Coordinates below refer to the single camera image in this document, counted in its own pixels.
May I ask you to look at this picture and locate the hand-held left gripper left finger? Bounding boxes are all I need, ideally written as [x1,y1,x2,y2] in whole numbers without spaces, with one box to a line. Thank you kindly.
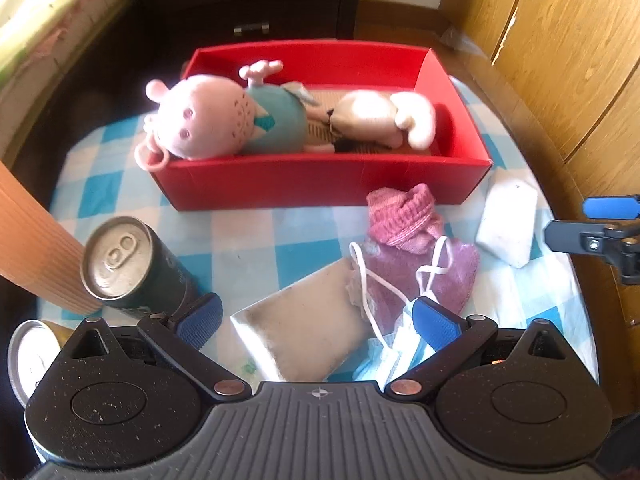
[50,293,253,402]

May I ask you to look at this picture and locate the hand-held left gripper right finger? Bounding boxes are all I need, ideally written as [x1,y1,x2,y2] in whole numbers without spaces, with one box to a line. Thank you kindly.
[384,296,593,401]

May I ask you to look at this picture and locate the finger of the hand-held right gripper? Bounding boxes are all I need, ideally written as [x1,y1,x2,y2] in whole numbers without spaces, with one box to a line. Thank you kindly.
[544,219,640,286]
[582,195,640,221]

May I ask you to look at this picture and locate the blue face mask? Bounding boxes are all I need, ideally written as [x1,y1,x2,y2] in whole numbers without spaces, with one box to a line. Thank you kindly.
[348,236,453,383]

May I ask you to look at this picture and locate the pink knitted sock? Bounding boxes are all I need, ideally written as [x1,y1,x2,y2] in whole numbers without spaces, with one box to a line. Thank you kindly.
[366,183,446,255]

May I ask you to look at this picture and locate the red cardboard box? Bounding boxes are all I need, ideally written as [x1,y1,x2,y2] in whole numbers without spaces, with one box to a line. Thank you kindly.
[150,44,493,212]

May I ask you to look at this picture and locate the pink fuzzy cloth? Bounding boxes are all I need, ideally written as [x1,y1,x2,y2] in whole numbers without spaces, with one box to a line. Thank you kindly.
[345,235,481,326]

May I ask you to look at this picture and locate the blue checkered tablecloth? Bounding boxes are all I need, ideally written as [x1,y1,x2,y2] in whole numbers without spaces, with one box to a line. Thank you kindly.
[47,77,601,386]

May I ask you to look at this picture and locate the grey square tray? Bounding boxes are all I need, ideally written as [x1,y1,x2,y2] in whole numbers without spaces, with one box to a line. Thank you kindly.
[230,256,386,383]

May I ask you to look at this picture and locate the dark drink can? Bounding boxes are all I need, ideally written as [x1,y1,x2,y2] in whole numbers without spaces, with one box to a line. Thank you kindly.
[80,216,203,318]

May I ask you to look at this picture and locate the yellow drink can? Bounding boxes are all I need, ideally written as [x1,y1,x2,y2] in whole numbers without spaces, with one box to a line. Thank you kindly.
[7,319,76,411]

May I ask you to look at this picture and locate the wooden cabinet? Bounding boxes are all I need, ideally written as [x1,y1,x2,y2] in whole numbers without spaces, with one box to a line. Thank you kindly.
[440,0,640,201]

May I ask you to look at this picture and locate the orange ribbed tube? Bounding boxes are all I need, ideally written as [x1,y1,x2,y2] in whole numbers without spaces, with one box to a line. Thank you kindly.
[0,160,98,311]

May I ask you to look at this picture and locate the pink pig plush toy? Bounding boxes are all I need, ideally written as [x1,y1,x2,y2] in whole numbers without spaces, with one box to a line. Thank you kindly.
[134,60,336,171]

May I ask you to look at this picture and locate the beige plush toy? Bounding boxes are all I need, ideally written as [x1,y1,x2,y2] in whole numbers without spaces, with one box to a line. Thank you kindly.
[327,90,438,153]

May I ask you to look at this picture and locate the black dresser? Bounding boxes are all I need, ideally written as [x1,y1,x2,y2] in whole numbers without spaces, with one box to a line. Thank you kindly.
[125,0,363,43]

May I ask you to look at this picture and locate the floral bedding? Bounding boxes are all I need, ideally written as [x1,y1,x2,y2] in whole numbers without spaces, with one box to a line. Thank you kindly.
[0,0,131,106]

